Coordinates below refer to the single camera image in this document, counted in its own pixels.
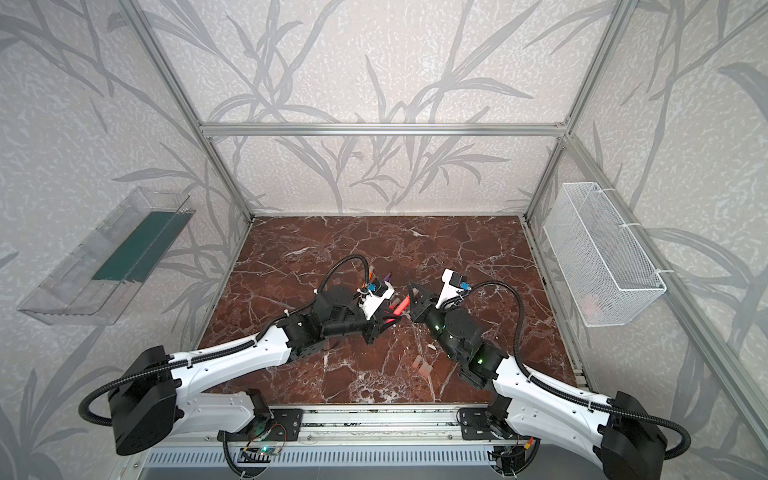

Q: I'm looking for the pink marker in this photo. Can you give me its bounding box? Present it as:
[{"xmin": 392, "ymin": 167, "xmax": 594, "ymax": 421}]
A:
[{"xmin": 384, "ymin": 297, "xmax": 411, "ymax": 324}]

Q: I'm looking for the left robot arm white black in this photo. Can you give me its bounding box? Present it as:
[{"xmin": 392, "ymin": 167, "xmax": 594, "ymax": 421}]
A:
[{"xmin": 78, "ymin": 280, "xmax": 397, "ymax": 456}]

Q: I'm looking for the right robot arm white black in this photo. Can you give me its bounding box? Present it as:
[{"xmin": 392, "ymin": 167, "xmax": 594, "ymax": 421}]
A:
[{"xmin": 409, "ymin": 283, "xmax": 692, "ymax": 479}]

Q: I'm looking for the green circuit board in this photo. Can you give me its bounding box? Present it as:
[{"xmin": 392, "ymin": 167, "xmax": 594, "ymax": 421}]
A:
[{"xmin": 241, "ymin": 445, "xmax": 283, "ymax": 463}]

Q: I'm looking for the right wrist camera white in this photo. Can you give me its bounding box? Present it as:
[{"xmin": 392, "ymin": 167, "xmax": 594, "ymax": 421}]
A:
[{"xmin": 436, "ymin": 269, "xmax": 471, "ymax": 311}]

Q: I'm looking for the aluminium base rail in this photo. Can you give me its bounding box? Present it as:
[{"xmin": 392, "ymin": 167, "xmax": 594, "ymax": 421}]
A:
[{"xmin": 143, "ymin": 403, "xmax": 631, "ymax": 469}]

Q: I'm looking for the white wire mesh basket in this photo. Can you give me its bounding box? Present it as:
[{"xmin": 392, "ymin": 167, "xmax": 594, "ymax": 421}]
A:
[{"xmin": 544, "ymin": 182, "xmax": 667, "ymax": 327}]

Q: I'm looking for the aluminium frame horizontal bar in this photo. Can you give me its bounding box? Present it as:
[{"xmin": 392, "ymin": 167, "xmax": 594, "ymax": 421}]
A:
[{"xmin": 200, "ymin": 123, "xmax": 566, "ymax": 137}]

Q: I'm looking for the clear plastic wall bin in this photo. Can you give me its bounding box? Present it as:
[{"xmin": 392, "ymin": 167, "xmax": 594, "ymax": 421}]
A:
[{"xmin": 18, "ymin": 187, "xmax": 196, "ymax": 326}]

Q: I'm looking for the aluminium frame corner post left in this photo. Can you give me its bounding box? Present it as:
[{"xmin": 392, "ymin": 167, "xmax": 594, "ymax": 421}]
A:
[{"xmin": 117, "ymin": 0, "xmax": 254, "ymax": 222}]

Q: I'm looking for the aluminium frame corner post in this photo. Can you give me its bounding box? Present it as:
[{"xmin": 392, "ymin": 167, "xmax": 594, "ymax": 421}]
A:
[
  {"xmin": 117, "ymin": 0, "xmax": 254, "ymax": 222},
  {"xmin": 524, "ymin": 0, "xmax": 639, "ymax": 225}
]

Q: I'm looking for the aluminium frame corner post right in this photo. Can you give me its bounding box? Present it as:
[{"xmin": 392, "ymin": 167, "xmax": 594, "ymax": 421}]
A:
[{"xmin": 524, "ymin": 0, "xmax": 639, "ymax": 225}]

